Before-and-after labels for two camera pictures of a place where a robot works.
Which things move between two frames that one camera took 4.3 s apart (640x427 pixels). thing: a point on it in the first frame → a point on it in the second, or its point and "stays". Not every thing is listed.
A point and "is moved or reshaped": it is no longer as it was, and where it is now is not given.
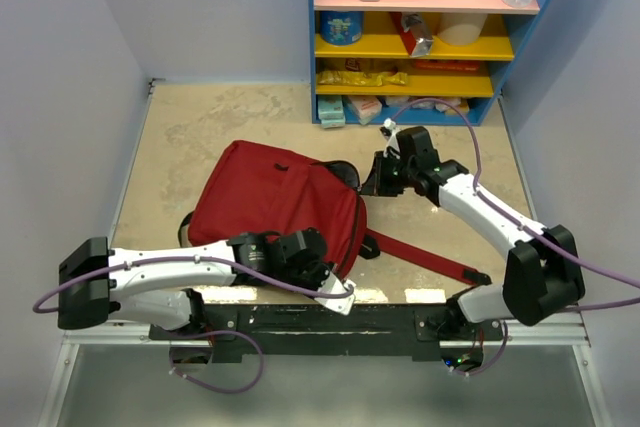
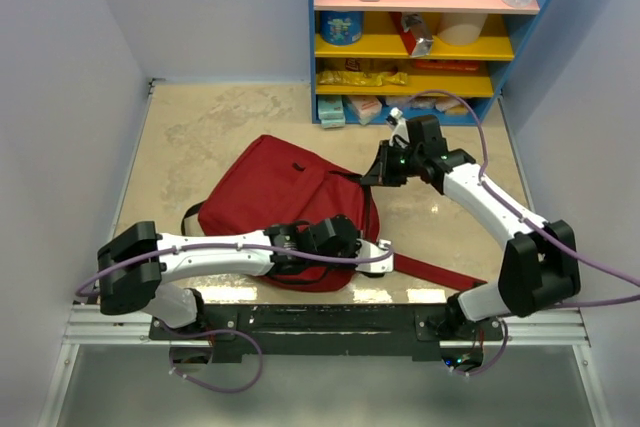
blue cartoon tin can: x=341 y=28 stays
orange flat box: x=447 y=65 stays
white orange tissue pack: x=366 y=107 stays
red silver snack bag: x=415 y=35 stays
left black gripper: x=323 y=271 → x=350 y=266
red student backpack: x=238 y=188 is moved or reshaped
